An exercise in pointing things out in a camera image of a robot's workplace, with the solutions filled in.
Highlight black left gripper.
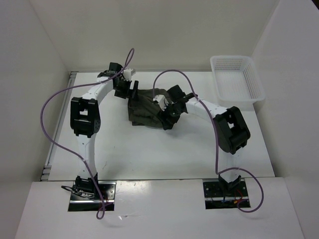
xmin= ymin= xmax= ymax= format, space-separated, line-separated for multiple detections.
xmin=113 ymin=78 xmax=138 ymax=101

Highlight dark olive green shorts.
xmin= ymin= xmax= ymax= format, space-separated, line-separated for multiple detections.
xmin=128 ymin=89 xmax=174 ymax=130

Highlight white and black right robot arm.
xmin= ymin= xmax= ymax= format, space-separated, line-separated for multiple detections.
xmin=153 ymin=85 xmax=251 ymax=196

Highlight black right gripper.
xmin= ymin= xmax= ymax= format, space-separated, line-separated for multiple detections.
xmin=157 ymin=100 xmax=184 ymax=130

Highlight aluminium table edge rail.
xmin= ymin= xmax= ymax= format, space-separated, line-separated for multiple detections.
xmin=40 ymin=71 xmax=78 ymax=182

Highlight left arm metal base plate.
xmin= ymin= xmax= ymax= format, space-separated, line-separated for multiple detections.
xmin=66 ymin=181 xmax=116 ymax=212

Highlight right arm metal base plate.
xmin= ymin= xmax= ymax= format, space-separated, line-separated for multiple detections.
xmin=202 ymin=179 xmax=251 ymax=210

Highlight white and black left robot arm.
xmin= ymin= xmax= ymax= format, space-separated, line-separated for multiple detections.
xmin=70 ymin=62 xmax=138 ymax=199

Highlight white perforated plastic basket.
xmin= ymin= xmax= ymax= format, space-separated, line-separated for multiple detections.
xmin=210 ymin=55 xmax=265 ymax=107

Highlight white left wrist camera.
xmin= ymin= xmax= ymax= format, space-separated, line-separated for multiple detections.
xmin=123 ymin=69 xmax=136 ymax=81

